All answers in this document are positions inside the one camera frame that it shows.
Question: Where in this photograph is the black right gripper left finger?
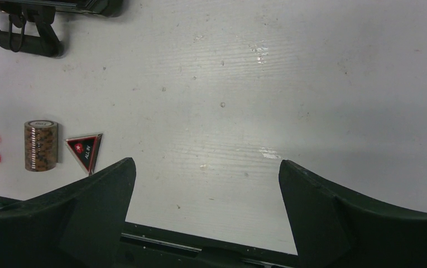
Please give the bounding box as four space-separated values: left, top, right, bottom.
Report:
0 157 136 267

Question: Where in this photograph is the brown chip stack on table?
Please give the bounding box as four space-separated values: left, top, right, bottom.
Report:
24 119 59 172

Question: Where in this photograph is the triangular all-in button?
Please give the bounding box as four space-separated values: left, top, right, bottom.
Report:
65 133 103 175

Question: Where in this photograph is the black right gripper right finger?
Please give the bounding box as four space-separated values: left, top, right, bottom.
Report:
279 160 427 267

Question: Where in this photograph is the black poker case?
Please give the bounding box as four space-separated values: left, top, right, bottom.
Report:
0 0 124 58

